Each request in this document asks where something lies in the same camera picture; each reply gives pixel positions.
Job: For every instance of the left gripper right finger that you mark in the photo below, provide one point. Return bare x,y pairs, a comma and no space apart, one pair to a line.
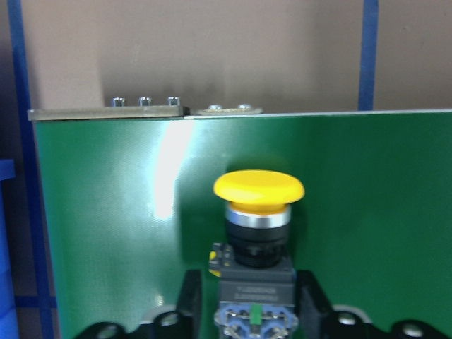
313,306

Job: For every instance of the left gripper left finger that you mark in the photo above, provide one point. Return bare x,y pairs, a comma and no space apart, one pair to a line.
189,303

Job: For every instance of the yellow mushroom push button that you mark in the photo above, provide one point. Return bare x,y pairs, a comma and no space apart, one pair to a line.
257,280

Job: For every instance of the green conveyor belt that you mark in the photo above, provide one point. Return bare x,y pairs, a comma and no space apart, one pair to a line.
130,207

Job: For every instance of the left blue plastic bin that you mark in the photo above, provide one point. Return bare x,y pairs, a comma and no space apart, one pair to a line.
9,322

